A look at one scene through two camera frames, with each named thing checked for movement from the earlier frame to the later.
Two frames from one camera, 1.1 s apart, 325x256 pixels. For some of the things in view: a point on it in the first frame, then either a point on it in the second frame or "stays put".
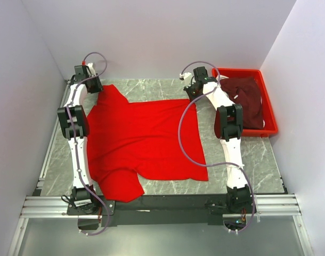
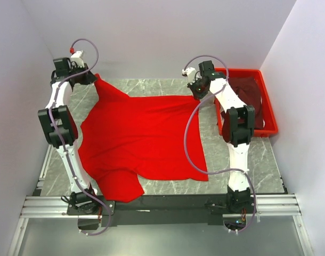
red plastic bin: [269, 125] stays put
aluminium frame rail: [268, 205] stays put
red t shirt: [127, 138] stays put
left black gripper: [94, 85] -> [86, 77]
